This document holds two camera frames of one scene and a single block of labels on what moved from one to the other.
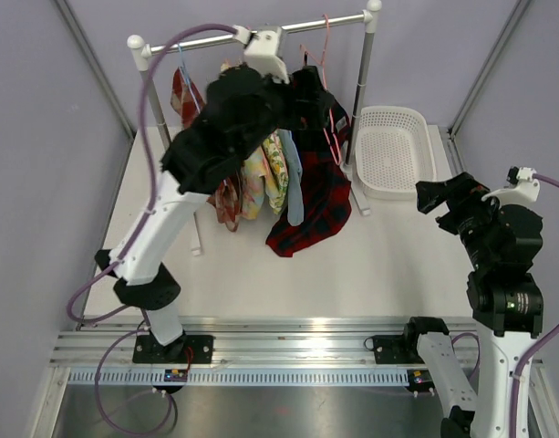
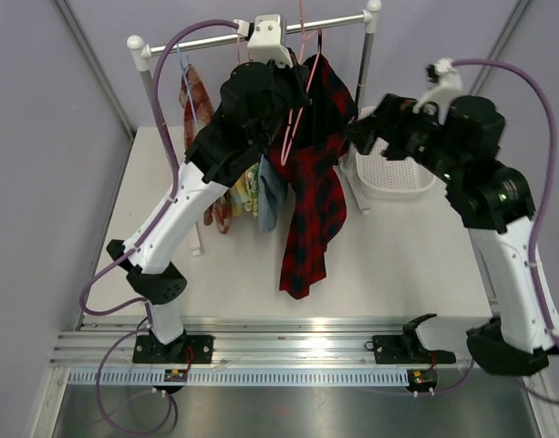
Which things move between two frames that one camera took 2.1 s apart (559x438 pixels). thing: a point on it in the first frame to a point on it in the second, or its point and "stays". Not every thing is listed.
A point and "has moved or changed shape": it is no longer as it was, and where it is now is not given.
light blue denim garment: x=295 y=201 to x=272 y=184
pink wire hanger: x=320 y=62 to x=290 y=144
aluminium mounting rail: x=240 y=342 stays
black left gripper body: x=305 y=110 to x=287 y=89
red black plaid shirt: x=326 y=186 has moved or changed shape
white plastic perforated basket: x=394 y=151 stays
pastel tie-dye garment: x=254 y=172 to x=237 y=198
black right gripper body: x=471 y=211 to x=416 y=136
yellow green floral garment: x=275 y=151 to x=252 y=180
